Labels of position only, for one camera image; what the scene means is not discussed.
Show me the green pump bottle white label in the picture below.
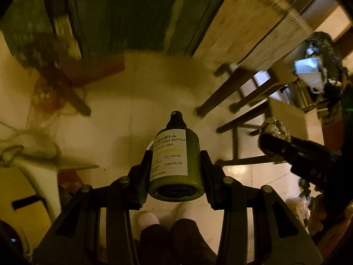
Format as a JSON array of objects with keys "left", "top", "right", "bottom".
[{"left": 149, "top": 111, "right": 205, "bottom": 202}]

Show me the wooden chair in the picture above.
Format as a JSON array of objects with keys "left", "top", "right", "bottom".
[{"left": 196, "top": 59, "right": 296, "bottom": 167}]

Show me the white plastic bag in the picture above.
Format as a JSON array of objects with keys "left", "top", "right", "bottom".
[{"left": 294, "top": 57, "right": 327, "bottom": 93}]

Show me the patchwork patterned tablecloth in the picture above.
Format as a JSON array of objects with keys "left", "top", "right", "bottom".
[{"left": 0, "top": 0, "right": 314, "bottom": 72}]

